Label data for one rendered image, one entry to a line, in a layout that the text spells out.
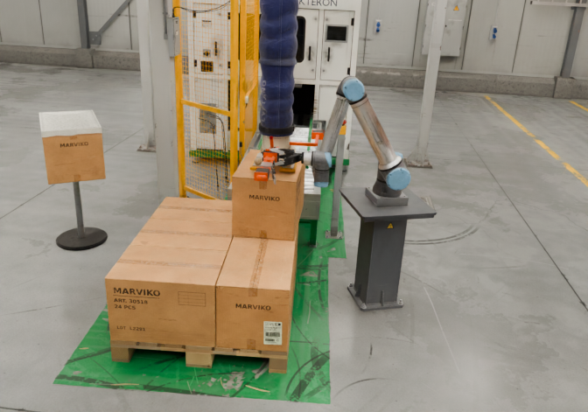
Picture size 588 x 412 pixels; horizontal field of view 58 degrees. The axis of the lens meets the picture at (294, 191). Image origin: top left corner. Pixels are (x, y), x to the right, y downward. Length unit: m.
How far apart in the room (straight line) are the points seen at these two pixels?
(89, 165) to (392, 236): 2.26
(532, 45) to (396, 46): 2.91
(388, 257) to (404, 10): 9.42
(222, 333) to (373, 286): 1.16
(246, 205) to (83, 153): 1.43
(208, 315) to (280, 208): 0.79
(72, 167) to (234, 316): 1.86
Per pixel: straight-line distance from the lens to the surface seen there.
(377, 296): 3.78
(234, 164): 4.76
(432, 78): 6.73
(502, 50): 12.99
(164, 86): 4.67
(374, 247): 3.58
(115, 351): 3.31
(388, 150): 3.23
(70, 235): 4.82
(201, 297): 2.96
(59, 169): 4.24
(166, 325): 3.11
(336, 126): 3.28
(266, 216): 3.33
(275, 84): 3.31
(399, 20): 12.58
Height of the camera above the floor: 2.04
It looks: 21 degrees down
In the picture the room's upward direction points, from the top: 3 degrees clockwise
